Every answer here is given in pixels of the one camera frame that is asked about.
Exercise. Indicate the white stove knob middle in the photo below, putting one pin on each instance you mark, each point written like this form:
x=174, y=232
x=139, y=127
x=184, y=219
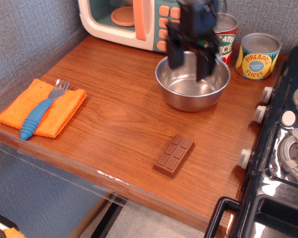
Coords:
x=259, y=114

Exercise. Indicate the white stove knob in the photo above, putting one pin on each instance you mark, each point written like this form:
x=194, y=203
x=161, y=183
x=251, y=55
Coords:
x=259, y=114
x=266, y=94
x=244, y=158

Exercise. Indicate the black oven door handle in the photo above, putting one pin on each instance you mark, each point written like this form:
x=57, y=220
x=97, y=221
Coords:
x=224, y=203

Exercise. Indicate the yellow pineapple slices can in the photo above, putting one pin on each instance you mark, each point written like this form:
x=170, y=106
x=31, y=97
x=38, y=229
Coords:
x=257, y=56

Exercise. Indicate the black toy stove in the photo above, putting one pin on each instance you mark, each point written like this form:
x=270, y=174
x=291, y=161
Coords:
x=270, y=188

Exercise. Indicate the white stove knob top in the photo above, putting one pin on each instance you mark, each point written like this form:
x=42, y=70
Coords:
x=266, y=94

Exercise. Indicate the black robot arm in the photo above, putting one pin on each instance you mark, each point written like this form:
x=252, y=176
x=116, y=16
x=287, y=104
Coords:
x=194, y=33

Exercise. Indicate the red tomato sauce can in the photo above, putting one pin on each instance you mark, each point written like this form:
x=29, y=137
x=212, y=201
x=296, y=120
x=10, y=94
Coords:
x=226, y=29

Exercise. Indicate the toy microwave teal and white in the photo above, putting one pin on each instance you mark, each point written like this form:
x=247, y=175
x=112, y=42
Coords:
x=135, y=23

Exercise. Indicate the orange object at corner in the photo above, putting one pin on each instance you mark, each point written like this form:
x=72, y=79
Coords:
x=12, y=233

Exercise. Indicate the orange folded cloth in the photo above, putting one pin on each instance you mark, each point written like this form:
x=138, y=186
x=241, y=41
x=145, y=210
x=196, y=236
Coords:
x=55, y=118

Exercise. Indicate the brown toy chocolate bar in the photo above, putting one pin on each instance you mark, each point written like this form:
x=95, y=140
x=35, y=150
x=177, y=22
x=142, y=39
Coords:
x=173, y=157

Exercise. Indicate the white stove knob bottom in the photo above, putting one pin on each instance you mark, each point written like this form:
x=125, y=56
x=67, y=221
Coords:
x=244, y=158

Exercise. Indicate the blue handled fork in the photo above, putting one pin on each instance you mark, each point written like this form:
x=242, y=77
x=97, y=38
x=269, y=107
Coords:
x=32, y=121

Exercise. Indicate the stainless steel bowl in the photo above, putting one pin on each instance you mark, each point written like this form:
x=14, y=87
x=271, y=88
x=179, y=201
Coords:
x=181, y=89

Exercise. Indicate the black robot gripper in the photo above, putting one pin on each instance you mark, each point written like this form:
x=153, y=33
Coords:
x=195, y=33

